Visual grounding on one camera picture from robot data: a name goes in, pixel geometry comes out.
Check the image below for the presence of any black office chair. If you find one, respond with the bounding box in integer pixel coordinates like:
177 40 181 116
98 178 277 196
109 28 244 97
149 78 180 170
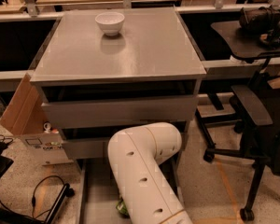
196 74 280 221

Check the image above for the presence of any grey middle drawer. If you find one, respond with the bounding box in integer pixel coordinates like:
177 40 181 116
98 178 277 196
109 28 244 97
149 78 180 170
63 121 186 160

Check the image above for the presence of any brown cardboard box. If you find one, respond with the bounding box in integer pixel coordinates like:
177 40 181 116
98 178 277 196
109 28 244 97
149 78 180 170
0 74 72 165

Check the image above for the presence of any white ceramic bowl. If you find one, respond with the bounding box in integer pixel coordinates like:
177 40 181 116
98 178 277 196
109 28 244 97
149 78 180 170
95 11 125 35

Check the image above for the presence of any green rice chip bag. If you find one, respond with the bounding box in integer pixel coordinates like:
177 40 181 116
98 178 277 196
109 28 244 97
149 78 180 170
116 198 129 217

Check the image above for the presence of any black headset device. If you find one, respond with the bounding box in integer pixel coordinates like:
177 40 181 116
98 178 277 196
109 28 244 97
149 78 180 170
239 7 280 48

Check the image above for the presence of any grey top drawer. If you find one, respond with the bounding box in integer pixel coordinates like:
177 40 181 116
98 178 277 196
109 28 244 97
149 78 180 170
42 95 198 129

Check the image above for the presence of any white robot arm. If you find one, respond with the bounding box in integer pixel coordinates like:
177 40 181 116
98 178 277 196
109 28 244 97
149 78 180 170
107 122 193 224

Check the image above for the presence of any grey open bottom drawer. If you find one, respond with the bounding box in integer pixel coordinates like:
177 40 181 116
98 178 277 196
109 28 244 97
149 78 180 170
75 152 189 224

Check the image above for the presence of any black cable on floor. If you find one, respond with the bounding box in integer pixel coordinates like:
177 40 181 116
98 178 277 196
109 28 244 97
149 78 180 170
0 175 76 219

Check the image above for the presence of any grey drawer cabinet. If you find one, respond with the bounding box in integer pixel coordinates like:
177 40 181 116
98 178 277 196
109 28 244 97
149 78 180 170
30 7 207 224

